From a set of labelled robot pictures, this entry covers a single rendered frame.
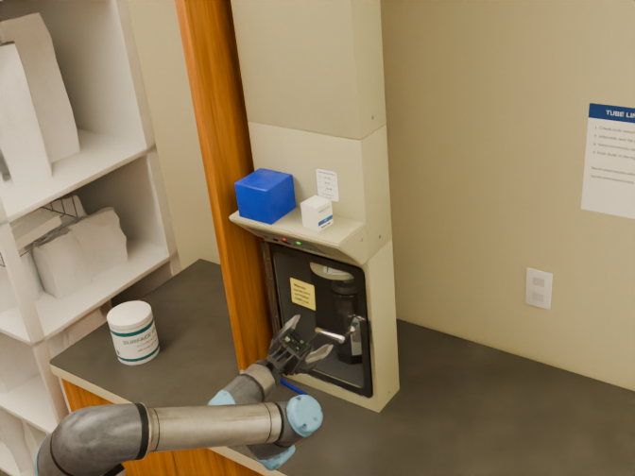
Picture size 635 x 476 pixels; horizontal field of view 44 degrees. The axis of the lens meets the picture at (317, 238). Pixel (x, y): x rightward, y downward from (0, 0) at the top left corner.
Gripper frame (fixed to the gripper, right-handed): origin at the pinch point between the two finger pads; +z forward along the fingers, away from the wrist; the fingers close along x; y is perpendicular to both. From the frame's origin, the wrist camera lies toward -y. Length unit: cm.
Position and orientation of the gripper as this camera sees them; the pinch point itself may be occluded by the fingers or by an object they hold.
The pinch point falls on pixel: (313, 333)
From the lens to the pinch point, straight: 184.6
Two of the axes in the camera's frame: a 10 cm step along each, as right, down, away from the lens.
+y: 3.6, -6.3, -6.9
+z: 5.7, -4.4, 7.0
